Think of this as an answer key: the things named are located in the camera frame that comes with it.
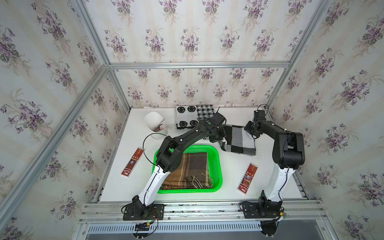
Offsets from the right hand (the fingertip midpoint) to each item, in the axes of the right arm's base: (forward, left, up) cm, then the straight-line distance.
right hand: (248, 129), depth 103 cm
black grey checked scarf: (-9, +8, -1) cm, 12 cm away
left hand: (-12, +18, +5) cm, 22 cm away
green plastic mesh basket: (-31, +26, +3) cm, 41 cm away
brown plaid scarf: (-33, +39, +1) cm, 51 cm away
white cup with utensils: (-2, +64, +8) cm, 65 cm away
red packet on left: (-26, +75, 0) cm, 80 cm away
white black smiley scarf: (+10, +43, +2) cm, 44 cm away
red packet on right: (-35, +8, -2) cm, 36 cm away
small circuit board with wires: (-57, +62, -4) cm, 84 cm away
